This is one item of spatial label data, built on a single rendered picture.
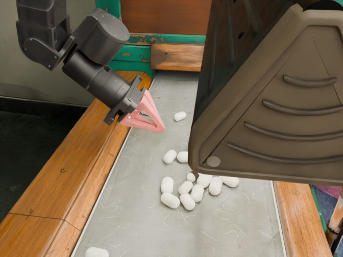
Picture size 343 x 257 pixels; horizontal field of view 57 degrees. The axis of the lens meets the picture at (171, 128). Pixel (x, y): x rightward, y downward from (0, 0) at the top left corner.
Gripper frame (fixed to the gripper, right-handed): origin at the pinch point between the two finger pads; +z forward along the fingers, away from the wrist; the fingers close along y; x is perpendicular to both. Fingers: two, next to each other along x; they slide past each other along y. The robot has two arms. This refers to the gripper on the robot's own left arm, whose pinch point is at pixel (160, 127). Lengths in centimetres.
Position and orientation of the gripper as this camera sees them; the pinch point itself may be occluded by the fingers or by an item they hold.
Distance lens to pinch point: 58.6
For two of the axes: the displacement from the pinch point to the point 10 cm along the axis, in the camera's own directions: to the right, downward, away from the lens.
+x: -6.5, 5.8, 4.9
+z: 7.5, 6.1, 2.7
